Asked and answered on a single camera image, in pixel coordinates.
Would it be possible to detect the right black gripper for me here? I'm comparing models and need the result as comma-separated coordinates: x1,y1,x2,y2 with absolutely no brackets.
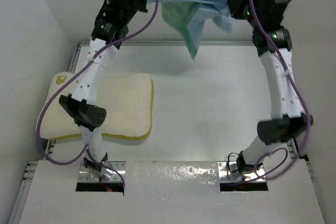
229,0,266,28

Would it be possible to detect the light blue pillowcase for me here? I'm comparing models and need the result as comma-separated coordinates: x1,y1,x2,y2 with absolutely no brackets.
159,0,233,59

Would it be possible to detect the cream pillow yellow edge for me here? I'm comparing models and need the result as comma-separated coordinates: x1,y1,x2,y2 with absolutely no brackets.
40,73,154,140

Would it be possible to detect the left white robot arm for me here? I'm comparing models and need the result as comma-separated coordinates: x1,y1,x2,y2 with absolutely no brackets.
59,0,148,169

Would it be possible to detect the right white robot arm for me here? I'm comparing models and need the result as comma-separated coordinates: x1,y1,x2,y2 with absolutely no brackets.
227,0,313,173

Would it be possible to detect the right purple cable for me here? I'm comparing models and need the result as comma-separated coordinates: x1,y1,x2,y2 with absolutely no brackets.
248,0,313,183

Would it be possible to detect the purple cable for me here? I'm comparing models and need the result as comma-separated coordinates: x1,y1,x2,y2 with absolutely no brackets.
36,0,125,190
248,0,313,183

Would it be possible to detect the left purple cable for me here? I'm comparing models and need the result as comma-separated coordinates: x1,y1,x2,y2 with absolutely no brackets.
36,0,125,190

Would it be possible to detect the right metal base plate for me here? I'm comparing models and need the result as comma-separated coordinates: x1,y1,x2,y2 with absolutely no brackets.
217,161,266,184

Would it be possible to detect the metal base plate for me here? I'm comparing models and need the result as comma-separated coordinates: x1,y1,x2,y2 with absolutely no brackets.
77,161,126,183
217,161,266,184

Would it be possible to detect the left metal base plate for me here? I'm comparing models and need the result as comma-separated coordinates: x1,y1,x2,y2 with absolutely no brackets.
77,161,126,183

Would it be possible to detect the aluminium table frame rail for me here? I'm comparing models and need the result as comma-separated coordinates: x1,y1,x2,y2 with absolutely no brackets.
19,40,313,183

